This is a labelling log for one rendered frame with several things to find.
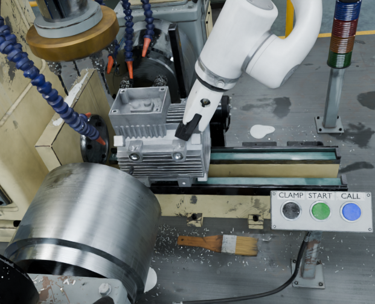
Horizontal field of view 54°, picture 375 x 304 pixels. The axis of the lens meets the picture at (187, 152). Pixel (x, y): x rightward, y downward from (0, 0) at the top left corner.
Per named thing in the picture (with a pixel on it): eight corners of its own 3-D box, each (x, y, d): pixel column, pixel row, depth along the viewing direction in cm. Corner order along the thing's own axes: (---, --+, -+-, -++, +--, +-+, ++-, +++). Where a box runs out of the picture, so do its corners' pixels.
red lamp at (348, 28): (333, 38, 94) (335, 22, 91) (330, 28, 99) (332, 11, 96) (358, 37, 93) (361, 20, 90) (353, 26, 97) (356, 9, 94)
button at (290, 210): (282, 218, 66) (282, 219, 64) (281, 201, 67) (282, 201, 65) (299, 219, 66) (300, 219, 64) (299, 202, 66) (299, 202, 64)
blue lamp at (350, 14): (335, 22, 91) (337, 4, 88) (332, 11, 96) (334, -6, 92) (361, 20, 90) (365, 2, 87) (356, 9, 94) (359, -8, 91)
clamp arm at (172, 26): (181, 117, 100) (164, 29, 83) (183, 110, 102) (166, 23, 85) (194, 116, 100) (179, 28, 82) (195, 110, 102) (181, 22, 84)
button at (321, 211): (311, 219, 65) (312, 219, 63) (310, 202, 66) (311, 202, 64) (328, 219, 65) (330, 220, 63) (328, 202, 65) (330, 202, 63)
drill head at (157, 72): (109, 138, 111) (81, 66, 94) (140, 66, 140) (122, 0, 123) (190, 137, 106) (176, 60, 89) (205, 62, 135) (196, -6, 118)
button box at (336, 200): (270, 228, 70) (270, 230, 65) (269, 190, 71) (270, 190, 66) (366, 231, 67) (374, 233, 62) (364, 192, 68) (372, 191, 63)
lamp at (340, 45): (331, 54, 98) (333, 38, 94) (328, 43, 102) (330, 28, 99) (355, 53, 96) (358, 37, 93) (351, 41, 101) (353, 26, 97)
